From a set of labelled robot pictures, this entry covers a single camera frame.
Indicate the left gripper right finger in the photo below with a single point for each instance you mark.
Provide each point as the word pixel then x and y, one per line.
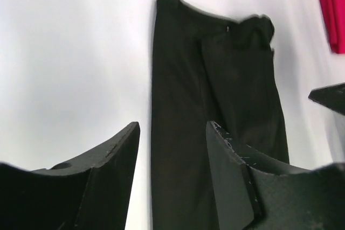
pixel 255 191

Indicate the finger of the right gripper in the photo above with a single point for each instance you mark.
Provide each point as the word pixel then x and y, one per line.
pixel 331 97

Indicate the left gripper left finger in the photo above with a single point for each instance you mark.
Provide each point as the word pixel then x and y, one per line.
pixel 89 191

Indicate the black t shirt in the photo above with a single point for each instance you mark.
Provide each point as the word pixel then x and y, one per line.
pixel 207 68

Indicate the folded red t shirt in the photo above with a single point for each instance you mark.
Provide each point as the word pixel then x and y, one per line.
pixel 333 16

